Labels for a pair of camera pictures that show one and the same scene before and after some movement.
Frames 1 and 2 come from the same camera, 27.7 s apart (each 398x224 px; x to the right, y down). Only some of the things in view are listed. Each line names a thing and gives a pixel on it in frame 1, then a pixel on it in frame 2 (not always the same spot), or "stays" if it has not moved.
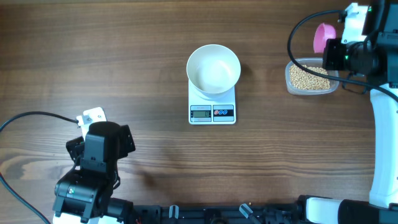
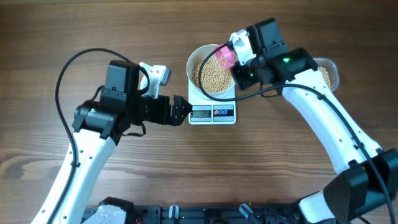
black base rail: x=268 y=213 stays
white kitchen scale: x=203 y=111 stays
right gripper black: x=331 y=60 → x=237 y=71
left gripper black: x=77 y=149 → x=163 y=117
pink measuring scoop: x=323 y=32 → x=226 y=56
